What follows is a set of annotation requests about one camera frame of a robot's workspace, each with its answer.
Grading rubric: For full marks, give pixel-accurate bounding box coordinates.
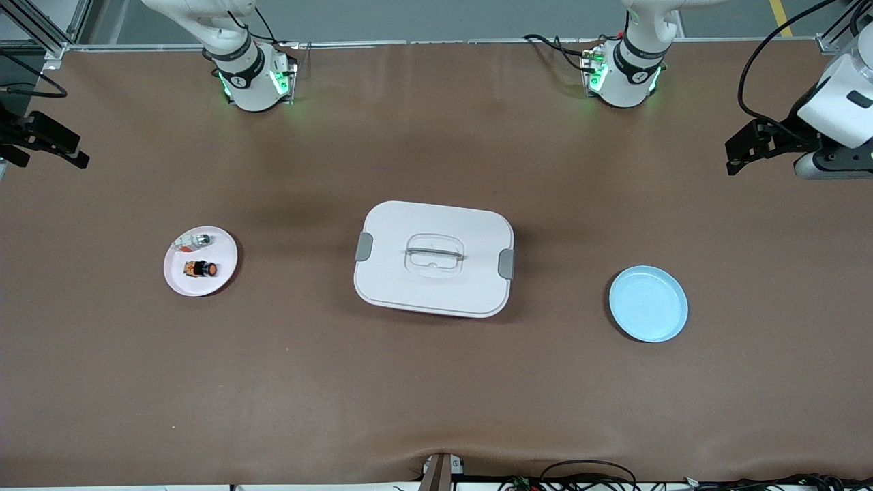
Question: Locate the light blue round plate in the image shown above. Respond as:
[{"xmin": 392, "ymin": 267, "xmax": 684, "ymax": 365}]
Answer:
[{"xmin": 608, "ymin": 265, "xmax": 689, "ymax": 343}]

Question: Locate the pink round plate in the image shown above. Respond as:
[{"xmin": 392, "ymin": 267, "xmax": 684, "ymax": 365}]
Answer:
[{"xmin": 163, "ymin": 226, "xmax": 239, "ymax": 297}]

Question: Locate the white lidded storage box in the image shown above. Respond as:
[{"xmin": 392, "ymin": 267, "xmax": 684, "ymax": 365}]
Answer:
[{"xmin": 353, "ymin": 200, "xmax": 516, "ymax": 319}]

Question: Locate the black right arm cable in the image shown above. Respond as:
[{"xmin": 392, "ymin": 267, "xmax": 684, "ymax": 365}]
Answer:
[{"xmin": 0, "ymin": 51, "xmax": 68, "ymax": 99}]

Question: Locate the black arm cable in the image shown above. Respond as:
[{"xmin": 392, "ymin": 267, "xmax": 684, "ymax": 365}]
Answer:
[
  {"xmin": 0, "ymin": 51, "xmax": 68, "ymax": 99},
  {"xmin": 739, "ymin": 0, "xmax": 841, "ymax": 137}
]

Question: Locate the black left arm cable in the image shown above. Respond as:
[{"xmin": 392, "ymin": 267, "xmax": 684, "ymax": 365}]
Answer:
[{"xmin": 739, "ymin": 0, "xmax": 841, "ymax": 137}]

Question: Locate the aluminium frame profile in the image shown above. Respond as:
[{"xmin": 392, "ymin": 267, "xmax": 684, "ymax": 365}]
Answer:
[
  {"xmin": 817, "ymin": 0, "xmax": 873, "ymax": 54},
  {"xmin": 0, "ymin": 0, "xmax": 93, "ymax": 63}
]

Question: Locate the small silver switch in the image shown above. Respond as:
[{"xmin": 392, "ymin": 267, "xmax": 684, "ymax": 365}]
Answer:
[{"xmin": 172, "ymin": 232, "xmax": 213, "ymax": 254}]

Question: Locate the black base cable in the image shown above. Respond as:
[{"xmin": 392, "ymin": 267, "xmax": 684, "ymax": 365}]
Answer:
[
  {"xmin": 228, "ymin": 5, "xmax": 282, "ymax": 47},
  {"xmin": 523, "ymin": 33, "xmax": 604, "ymax": 74}
]

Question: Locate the tangled cable bundle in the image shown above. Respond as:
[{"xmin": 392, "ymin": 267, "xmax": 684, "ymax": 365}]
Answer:
[{"xmin": 498, "ymin": 473, "xmax": 873, "ymax": 491}]

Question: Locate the black cable loop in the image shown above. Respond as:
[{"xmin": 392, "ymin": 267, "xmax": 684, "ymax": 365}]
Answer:
[{"xmin": 539, "ymin": 460, "xmax": 639, "ymax": 491}]

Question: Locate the brown mount post with bracket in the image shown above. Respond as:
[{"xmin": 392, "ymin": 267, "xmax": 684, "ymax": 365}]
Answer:
[{"xmin": 417, "ymin": 453, "xmax": 466, "ymax": 491}]

